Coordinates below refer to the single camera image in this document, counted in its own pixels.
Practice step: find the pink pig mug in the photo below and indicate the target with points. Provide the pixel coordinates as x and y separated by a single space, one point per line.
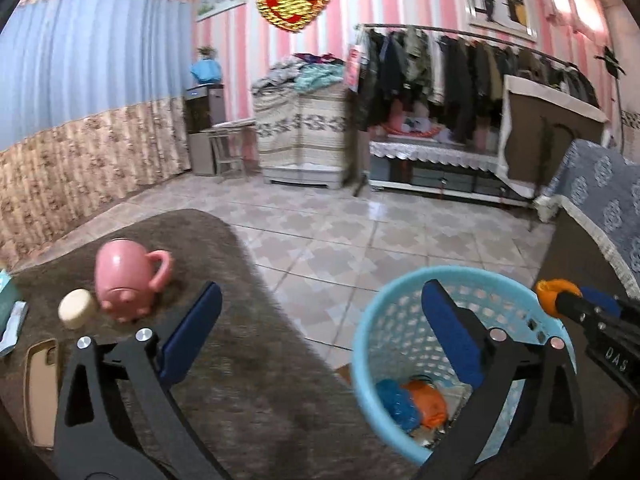
122 280

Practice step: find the blue plastic bag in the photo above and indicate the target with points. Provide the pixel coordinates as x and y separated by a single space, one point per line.
397 405

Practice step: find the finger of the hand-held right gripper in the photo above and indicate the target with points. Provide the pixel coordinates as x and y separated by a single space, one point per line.
602 300
580 307

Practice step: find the small metal stool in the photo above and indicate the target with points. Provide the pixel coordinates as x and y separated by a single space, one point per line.
230 145

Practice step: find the blue vase with plant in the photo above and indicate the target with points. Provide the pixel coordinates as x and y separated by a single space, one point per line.
206 71

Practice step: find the low cabinet with lace cloth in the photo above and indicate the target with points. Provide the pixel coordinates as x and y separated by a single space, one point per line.
435 170

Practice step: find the framed wall picture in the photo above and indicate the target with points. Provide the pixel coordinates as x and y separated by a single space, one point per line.
500 0

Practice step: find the metal clothes rack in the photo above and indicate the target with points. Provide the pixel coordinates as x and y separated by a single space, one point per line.
500 40

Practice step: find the pile of clothes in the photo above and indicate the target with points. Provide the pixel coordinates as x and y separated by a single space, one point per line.
300 75

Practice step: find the blue patterned cover cloth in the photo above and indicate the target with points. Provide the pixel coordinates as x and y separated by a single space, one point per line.
600 190

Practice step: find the white tissue packet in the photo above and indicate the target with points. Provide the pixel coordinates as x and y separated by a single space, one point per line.
12 327

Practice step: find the dark water dispenser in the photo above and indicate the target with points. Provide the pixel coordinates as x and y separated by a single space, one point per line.
202 125

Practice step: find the pink window curtain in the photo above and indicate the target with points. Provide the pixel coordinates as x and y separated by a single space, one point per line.
575 0

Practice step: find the orange plastic bag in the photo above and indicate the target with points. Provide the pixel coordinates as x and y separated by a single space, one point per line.
430 402

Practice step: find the row of hanging clothes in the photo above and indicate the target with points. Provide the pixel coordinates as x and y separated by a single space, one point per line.
450 80

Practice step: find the blue curtain with floral trim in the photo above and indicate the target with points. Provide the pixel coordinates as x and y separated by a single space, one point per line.
90 70

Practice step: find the cabinet under patterned cloth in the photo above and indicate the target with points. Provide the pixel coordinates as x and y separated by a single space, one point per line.
300 135

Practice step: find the white round lid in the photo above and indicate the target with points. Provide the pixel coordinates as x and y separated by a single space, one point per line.
76 308

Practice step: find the teal cardboard box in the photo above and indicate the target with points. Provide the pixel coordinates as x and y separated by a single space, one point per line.
7 287

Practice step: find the dark wall ornament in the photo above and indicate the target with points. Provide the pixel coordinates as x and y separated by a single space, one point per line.
611 60

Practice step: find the brown board with white trim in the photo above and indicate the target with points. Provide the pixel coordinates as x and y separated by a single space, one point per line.
530 125

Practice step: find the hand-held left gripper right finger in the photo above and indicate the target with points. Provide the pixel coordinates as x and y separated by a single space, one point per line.
452 332

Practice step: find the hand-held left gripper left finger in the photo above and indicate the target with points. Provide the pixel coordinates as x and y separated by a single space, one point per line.
192 327

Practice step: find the pink plastic basin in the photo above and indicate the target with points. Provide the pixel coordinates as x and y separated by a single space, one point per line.
420 127

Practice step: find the light blue plastic basket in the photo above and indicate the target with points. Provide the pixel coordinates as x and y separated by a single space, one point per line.
387 330

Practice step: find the long brown cardboard strip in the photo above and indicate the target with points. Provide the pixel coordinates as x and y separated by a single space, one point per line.
41 390

